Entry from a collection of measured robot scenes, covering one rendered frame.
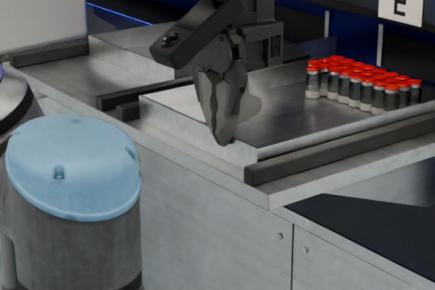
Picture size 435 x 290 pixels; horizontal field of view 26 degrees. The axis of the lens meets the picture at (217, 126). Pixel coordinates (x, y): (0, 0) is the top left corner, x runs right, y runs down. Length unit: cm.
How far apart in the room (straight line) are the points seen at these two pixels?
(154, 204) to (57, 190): 129
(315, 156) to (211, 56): 18
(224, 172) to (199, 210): 82
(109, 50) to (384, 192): 53
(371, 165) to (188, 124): 24
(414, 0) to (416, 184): 27
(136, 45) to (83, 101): 32
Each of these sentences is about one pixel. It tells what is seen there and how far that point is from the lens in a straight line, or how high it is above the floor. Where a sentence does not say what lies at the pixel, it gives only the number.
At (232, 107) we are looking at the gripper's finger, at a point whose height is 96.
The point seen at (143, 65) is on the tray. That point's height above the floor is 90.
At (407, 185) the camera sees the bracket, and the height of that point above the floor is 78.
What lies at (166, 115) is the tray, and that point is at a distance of 126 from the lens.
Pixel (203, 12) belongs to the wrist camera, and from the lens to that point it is 108.
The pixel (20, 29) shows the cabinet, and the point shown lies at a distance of 199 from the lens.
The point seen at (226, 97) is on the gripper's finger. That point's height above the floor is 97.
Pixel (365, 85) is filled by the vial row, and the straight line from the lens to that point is 134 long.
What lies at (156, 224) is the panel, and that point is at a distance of 211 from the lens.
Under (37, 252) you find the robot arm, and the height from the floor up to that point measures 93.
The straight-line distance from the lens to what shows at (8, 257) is 226.
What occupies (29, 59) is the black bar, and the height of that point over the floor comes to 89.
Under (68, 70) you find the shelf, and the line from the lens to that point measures 156.
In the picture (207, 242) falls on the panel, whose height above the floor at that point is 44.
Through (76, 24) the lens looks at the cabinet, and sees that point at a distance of 207.
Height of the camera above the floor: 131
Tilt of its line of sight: 20 degrees down
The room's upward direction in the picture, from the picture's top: straight up
